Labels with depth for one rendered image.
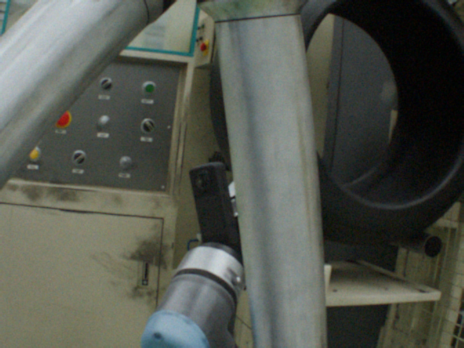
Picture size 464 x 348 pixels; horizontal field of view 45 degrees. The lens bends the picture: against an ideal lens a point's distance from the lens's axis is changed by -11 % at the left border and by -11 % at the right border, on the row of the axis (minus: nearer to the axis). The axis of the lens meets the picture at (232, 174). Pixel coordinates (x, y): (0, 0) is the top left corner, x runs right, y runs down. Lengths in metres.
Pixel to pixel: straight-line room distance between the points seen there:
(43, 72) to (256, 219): 0.25
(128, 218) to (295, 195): 1.05
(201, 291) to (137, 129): 0.95
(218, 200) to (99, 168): 0.84
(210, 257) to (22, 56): 0.38
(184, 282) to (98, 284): 0.89
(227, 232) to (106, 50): 0.34
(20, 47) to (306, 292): 0.38
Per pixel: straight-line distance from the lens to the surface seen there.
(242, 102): 0.58
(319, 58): 1.48
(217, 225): 0.84
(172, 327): 0.72
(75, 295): 1.65
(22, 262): 1.62
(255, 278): 0.64
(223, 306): 0.77
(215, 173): 0.83
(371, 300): 1.16
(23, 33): 0.58
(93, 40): 0.59
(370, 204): 1.10
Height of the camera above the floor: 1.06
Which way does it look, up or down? 3 degrees down
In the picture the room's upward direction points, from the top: 6 degrees clockwise
